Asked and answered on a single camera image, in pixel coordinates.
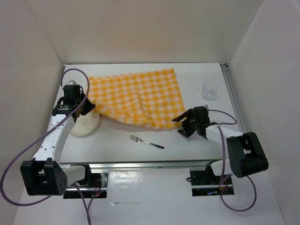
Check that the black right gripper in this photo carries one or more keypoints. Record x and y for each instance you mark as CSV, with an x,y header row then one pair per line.
x,y
186,131

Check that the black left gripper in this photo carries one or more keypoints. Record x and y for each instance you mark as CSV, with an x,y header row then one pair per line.
x,y
89,106

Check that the yellow white checkered cloth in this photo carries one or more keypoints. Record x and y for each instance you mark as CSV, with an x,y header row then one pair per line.
x,y
148,99

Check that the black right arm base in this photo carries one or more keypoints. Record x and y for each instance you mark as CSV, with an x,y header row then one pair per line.
x,y
206,183

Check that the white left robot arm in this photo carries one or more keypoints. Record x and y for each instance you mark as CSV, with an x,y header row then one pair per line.
x,y
43,174

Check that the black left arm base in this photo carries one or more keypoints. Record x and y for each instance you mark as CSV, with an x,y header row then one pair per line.
x,y
96,180

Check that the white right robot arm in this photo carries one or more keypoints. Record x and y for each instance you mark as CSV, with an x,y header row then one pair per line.
x,y
242,153

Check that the cream round plate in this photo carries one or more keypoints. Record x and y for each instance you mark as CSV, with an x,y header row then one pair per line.
x,y
85,124

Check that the clear plastic cup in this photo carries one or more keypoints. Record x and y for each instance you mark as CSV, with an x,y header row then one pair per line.
x,y
209,91

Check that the silver fork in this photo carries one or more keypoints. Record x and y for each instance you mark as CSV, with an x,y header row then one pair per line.
x,y
139,140

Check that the white front cover board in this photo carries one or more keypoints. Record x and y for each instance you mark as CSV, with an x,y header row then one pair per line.
x,y
164,197

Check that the aluminium right side rail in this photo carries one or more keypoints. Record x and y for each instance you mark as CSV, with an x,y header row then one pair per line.
x,y
233,97

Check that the aluminium rail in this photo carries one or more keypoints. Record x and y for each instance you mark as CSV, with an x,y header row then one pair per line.
x,y
97,167
233,97

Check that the aluminium front rail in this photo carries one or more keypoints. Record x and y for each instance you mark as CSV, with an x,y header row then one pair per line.
x,y
97,167

